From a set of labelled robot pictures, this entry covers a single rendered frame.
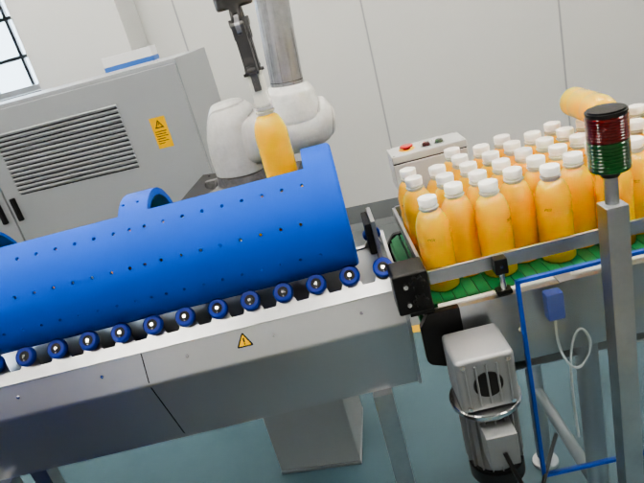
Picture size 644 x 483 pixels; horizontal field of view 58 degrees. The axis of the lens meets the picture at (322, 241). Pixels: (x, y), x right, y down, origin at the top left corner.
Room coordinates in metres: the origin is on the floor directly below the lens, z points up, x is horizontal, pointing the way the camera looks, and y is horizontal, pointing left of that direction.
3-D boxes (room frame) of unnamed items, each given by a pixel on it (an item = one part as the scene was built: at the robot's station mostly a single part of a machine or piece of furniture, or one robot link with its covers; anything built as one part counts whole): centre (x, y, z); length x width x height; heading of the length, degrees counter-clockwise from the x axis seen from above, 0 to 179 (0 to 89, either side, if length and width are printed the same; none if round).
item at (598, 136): (0.87, -0.48, 1.23); 0.06 x 0.06 x 0.04
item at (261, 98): (1.23, 0.04, 1.38); 0.03 x 0.01 x 0.07; 87
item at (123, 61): (3.02, 0.65, 1.48); 0.24 x 0.12 x 0.08; 87
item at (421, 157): (1.53, -0.34, 1.05); 0.20 x 0.10 x 0.10; 87
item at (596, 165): (0.87, -0.48, 1.18); 0.06 x 0.06 x 0.05
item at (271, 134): (1.26, 0.04, 1.25); 0.07 x 0.07 x 0.19
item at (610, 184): (0.87, -0.48, 1.18); 0.06 x 0.06 x 0.16
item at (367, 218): (1.25, -0.11, 0.99); 0.10 x 0.02 x 0.12; 177
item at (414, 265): (1.05, -0.15, 0.95); 0.10 x 0.07 x 0.10; 177
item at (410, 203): (1.26, -0.24, 1.00); 0.07 x 0.07 x 0.19
